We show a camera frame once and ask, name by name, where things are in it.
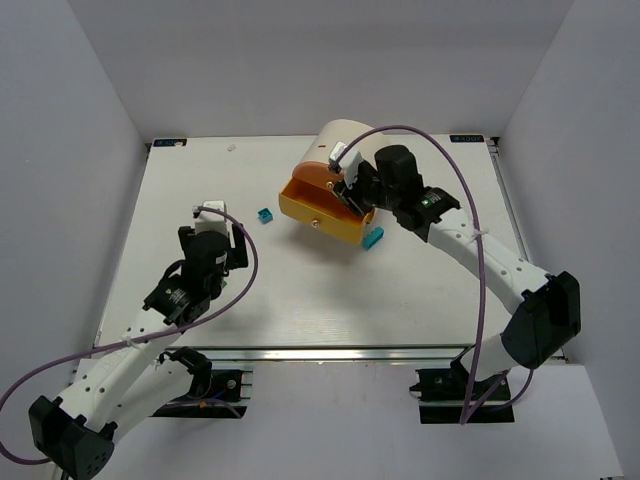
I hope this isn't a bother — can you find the yellow drawer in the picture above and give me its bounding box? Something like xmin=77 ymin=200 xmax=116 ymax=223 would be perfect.
xmin=278 ymin=178 xmax=376 ymax=245

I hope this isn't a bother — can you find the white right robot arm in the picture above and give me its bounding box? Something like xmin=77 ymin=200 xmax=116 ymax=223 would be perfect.
xmin=329 ymin=143 xmax=581 ymax=381

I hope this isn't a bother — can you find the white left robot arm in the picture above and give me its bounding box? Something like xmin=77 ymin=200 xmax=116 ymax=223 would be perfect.
xmin=28 ymin=223 xmax=257 ymax=479

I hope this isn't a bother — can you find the long teal lego brick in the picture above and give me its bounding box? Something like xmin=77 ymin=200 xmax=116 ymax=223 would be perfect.
xmin=361 ymin=226 xmax=385 ymax=250

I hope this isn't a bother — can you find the cream cylindrical drawer container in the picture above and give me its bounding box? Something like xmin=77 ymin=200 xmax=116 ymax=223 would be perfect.
xmin=300 ymin=119 xmax=391 ymax=164

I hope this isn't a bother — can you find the right blue corner label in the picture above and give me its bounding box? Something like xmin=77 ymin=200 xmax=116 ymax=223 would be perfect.
xmin=449 ymin=134 xmax=485 ymax=143

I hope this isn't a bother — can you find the blue corner label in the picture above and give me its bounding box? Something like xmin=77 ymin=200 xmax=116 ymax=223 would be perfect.
xmin=152 ymin=138 xmax=187 ymax=148
xmin=449 ymin=134 xmax=485 ymax=143

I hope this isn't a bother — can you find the small teal square lego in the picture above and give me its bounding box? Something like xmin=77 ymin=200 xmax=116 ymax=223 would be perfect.
xmin=257 ymin=208 xmax=273 ymax=224

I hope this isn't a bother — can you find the left blue corner label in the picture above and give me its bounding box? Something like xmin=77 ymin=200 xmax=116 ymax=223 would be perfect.
xmin=152 ymin=138 xmax=187 ymax=148

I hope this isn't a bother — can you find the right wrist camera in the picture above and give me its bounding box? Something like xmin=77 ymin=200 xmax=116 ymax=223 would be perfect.
xmin=329 ymin=142 xmax=363 ymax=189

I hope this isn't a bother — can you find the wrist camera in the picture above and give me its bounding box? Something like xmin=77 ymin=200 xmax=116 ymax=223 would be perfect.
xmin=192 ymin=200 xmax=228 ymax=236
xmin=329 ymin=142 xmax=363 ymax=189

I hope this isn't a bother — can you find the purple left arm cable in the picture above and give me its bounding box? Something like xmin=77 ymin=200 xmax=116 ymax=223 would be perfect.
xmin=0 ymin=207 xmax=260 ymax=462

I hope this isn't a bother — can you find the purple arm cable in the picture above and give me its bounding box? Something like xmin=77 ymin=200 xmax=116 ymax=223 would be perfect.
xmin=0 ymin=207 xmax=260 ymax=462
xmin=334 ymin=124 xmax=534 ymax=426

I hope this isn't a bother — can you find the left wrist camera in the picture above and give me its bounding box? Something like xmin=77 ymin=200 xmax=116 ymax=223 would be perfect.
xmin=192 ymin=200 xmax=228 ymax=236

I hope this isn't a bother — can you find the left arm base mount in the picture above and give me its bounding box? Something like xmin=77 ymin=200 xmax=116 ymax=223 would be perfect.
xmin=153 ymin=347 xmax=253 ymax=420

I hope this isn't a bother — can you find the aluminium front rail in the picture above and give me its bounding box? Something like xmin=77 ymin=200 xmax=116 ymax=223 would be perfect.
xmin=92 ymin=344 xmax=476 ymax=364

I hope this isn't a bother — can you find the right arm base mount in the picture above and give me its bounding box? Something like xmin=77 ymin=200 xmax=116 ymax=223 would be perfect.
xmin=409 ymin=346 xmax=515 ymax=425

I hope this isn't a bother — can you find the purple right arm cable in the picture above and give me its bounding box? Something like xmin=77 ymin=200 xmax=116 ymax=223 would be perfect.
xmin=334 ymin=124 xmax=534 ymax=426

